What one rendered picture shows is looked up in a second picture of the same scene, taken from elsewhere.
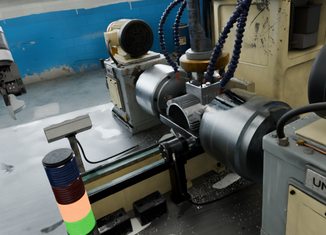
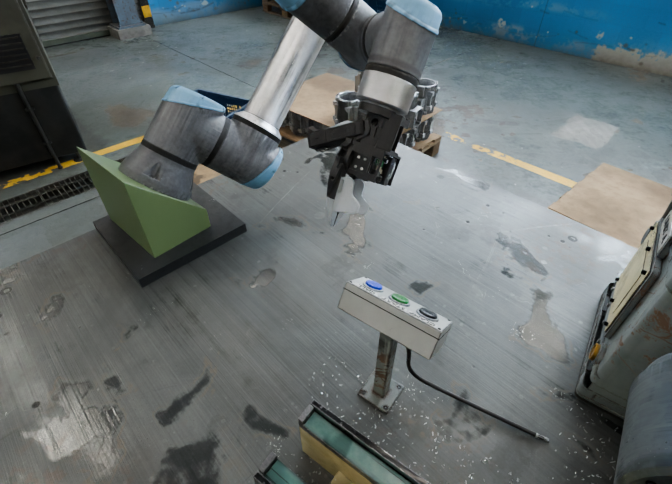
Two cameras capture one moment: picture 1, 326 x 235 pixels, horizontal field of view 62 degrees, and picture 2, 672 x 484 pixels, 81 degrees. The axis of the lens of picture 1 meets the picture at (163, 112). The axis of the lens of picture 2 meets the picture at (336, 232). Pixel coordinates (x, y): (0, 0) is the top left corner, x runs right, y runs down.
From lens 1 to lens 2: 69 cm
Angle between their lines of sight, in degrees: 54
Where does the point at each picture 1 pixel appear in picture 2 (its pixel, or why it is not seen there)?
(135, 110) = (626, 370)
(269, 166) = not seen: outside the picture
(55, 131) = (358, 305)
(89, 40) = not seen: outside the picture
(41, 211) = (286, 372)
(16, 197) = (302, 307)
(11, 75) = (376, 141)
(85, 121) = (422, 338)
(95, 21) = not seen: outside the picture
